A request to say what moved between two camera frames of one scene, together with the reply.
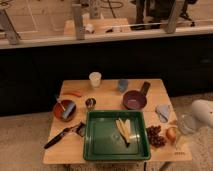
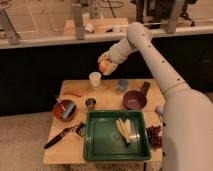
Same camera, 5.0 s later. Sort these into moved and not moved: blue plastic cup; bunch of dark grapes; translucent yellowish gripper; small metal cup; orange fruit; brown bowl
Moved: orange fruit; translucent yellowish gripper
Not moved: bunch of dark grapes; brown bowl; small metal cup; blue plastic cup
